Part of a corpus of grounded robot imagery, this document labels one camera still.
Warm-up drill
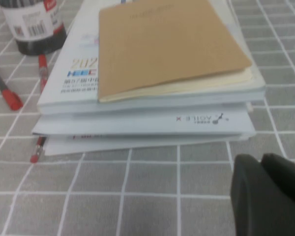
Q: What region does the grey checked tablecloth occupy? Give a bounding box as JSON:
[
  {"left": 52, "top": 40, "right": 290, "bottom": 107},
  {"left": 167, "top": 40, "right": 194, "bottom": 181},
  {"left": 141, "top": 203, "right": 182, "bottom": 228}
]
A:
[{"left": 0, "top": 0, "right": 295, "bottom": 236}]

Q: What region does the red marker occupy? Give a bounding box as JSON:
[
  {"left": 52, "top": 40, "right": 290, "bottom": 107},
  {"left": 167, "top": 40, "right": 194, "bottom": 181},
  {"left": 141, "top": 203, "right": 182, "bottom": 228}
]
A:
[
  {"left": 37, "top": 53, "right": 49, "bottom": 93},
  {"left": 0, "top": 63, "right": 25, "bottom": 112}
]

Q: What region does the brown kraft notebook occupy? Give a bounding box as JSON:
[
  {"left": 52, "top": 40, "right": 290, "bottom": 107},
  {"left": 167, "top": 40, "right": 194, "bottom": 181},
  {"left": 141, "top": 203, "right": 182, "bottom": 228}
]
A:
[{"left": 97, "top": 0, "right": 253, "bottom": 103}]

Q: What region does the black mesh pen holder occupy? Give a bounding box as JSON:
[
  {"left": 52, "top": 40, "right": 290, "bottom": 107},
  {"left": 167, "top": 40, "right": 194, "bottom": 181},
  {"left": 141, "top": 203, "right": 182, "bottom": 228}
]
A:
[{"left": 0, "top": 0, "right": 68, "bottom": 57}]

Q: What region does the white booklet with red print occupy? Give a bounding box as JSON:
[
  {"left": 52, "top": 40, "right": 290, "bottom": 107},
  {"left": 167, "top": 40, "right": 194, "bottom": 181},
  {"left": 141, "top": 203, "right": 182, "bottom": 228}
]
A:
[{"left": 43, "top": 133, "right": 249, "bottom": 156}]

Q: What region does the white AgileX booklet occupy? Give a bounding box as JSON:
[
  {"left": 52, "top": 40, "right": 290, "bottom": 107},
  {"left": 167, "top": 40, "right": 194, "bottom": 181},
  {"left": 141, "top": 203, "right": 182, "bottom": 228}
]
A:
[{"left": 31, "top": 101, "right": 256, "bottom": 143}]

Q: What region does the white HEEC book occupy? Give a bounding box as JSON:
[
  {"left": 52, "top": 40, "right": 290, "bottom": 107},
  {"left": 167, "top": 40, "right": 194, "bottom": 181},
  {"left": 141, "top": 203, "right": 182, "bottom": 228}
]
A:
[{"left": 36, "top": 0, "right": 266, "bottom": 116}]

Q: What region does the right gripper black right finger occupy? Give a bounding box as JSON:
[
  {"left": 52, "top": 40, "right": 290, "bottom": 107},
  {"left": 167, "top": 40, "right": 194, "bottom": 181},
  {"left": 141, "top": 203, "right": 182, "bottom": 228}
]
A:
[{"left": 260, "top": 153, "right": 295, "bottom": 206}]

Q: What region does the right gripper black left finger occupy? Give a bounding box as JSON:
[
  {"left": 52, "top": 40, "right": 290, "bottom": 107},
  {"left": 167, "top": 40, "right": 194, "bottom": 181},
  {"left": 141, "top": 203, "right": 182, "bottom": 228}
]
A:
[{"left": 230, "top": 153, "right": 295, "bottom": 236}]

